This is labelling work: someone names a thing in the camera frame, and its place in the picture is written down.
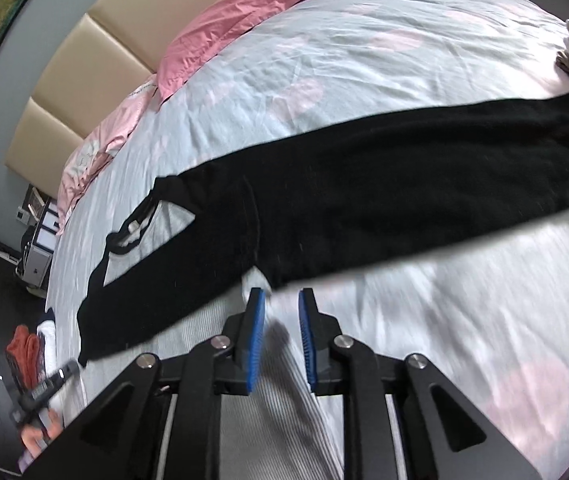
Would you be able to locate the grey ribbed shirt black sleeves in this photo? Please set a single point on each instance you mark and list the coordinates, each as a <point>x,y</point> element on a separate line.
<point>364,185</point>

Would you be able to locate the white wall thermostat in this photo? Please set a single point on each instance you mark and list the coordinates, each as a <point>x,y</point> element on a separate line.
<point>23,215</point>

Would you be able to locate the light pink pillow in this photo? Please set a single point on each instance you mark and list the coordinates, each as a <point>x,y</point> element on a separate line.
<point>99,150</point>

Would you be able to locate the bed with dotted grey sheet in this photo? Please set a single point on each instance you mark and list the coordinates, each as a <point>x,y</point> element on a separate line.
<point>364,50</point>

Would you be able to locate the person's left hand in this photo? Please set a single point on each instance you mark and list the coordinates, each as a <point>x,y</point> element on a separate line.
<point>39,440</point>

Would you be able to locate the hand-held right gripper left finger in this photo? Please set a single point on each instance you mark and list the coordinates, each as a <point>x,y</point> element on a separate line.
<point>255,340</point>

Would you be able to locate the navy folded garment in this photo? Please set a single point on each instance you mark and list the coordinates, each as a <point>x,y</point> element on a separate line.
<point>50,315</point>

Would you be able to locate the orange folded garment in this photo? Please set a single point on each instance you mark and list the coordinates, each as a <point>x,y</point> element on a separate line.
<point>22,355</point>

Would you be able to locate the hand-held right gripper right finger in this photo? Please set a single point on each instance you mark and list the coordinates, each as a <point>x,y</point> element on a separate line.
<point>307,340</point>

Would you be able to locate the beige padded headboard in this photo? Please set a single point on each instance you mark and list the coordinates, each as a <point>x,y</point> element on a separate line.
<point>114,35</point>

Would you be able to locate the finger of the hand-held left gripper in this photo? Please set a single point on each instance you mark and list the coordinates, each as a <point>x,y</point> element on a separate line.
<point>62,374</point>

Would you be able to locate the person's purple fleece garment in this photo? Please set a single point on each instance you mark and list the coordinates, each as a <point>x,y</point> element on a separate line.
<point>25,464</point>

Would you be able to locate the dark pink pillow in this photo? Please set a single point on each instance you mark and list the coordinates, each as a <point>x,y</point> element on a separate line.
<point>244,15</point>

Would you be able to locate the black and white nightstand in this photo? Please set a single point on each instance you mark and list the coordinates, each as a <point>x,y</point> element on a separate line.
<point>39,260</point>

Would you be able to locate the silver picture frame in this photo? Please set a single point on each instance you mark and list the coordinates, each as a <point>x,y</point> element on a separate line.
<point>34,197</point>

